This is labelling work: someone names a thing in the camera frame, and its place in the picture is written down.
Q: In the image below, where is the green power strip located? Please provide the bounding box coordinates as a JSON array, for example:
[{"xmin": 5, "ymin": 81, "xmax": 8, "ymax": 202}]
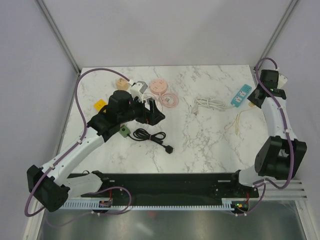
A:
[{"xmin": 118, "ymin": 125, "xmax": 131, "ymax": 138}]

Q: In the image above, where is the white slotted cable duct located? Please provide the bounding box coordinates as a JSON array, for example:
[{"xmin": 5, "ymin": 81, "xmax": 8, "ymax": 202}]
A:
[{"xmin": 59, "ymin": 198, "xmax": 248, "ymax": 211}]

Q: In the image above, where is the left aluminium frame post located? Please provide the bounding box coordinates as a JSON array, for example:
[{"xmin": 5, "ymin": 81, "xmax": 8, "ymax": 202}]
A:
[{"xmin": 34, "ymin": 0, "xmax": 81, "ymax": 76}]

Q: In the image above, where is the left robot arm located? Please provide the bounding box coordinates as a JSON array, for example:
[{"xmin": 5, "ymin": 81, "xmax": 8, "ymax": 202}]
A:
[{"xmin": 26, "ymin": 90, "xmax": 166, "ymax": 212}]

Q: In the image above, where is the yellow thin cable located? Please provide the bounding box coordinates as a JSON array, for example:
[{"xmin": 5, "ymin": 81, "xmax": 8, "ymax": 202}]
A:
[{"xmin": 223, "ymin": 101, "xmax": 257, "ymax": 135}]

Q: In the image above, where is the teal power strip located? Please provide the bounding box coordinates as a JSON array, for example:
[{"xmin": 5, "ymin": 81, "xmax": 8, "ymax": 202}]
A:
[{"xmin": 230, "ymin": 84, "xmax": 252, "ymax": 108}]

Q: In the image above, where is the beige cube plug adapter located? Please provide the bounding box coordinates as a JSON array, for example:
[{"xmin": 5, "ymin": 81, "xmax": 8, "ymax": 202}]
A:
[{"xmin": 115, "ymin": 77, "xmax": 129, "ymax": 91}]

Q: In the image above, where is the white coiled cord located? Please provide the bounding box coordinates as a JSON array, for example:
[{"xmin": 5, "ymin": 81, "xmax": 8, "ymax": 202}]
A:
[{"xmin": 190, "ymin": 96, "xmax": 237, "ymax": 117}]

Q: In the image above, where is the black coiled power cord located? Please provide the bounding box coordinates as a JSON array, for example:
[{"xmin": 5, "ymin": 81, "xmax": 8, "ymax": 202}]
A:
[{"xmin": 127, "ymin": 127, "xmax": 174, "ymax": 154}]

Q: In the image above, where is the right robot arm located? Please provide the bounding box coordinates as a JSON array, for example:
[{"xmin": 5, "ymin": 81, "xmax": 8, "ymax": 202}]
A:
[{"xmin": 229, "ymin": 69, "xmax": 307, "ymax": 197}]

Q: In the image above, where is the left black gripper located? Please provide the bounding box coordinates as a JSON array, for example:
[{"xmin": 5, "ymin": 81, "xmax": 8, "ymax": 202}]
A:
[{"xmin": 118, "ymin": 94, "xmax": 165, "ymax": 126}]

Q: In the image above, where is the aluminium frame post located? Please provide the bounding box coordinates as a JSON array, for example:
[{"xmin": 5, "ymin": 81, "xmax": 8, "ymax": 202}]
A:
[
  {"xmin": 34, "ymin": 0, "xmax": 81, "ymax": 76},
  {"xmin": 259, "ymin": 0, "xmax": 300, "ymax": 60}
]

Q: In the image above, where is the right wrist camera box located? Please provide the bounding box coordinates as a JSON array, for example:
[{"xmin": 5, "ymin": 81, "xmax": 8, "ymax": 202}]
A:
[{"xmin": 277, "ymin": 73, "xmax": 288, "ymax": 89}]

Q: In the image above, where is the yellow cube plug adapter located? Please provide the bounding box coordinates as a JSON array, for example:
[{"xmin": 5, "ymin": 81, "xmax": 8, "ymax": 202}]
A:
[{"xmin": 93, "ymin": 99, "xmax": 107, "ymax": 112}]

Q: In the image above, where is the pink round power strip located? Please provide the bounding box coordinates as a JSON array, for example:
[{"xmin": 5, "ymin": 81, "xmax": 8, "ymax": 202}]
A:
[{"xmin": 149, "ymin": 78, "xmax": 168, "ymax": 95}]

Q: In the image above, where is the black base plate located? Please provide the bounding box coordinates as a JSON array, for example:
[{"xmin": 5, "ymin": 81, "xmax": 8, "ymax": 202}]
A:
[{"xmin": 82, "ymin": 172, "xmax": 259, "ymax": 208}]

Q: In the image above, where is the right aluminium frame post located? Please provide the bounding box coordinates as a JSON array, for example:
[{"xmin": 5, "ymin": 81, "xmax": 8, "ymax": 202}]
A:
[{"xmin": 259, "ymin": 0, "xmax": 300, "ymax": 60}]

